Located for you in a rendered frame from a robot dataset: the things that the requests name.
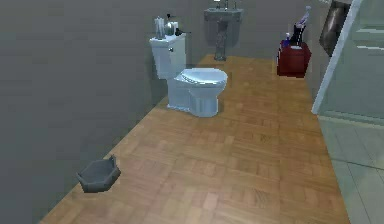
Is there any dark towel on wall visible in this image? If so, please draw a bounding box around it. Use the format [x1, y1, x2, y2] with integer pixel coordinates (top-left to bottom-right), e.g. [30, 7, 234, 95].
[318, 0, 352, 57]

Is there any grey cup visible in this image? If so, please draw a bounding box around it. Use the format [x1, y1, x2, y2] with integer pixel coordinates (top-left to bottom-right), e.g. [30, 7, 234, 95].
[164, 21, 178, 37]

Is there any dark red cabinet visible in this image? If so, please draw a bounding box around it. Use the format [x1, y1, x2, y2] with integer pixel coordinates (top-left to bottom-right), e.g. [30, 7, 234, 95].
[276, 42, 312, 79]

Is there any grey hexagonal bin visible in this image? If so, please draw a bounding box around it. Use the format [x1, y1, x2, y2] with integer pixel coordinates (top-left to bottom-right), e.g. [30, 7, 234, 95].
[75, 154, 122, 194]

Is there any white toilet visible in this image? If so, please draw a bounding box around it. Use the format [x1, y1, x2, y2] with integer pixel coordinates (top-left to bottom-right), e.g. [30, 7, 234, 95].
[148, 33, 229, 118]

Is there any blue spray bottle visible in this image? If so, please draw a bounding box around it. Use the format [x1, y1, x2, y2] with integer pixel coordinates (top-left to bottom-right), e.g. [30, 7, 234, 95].
[280, 32, 292, 49]

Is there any grey pedestal sink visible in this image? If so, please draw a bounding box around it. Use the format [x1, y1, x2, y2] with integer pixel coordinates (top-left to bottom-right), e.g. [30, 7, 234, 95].
[203, 0, 244, 62]

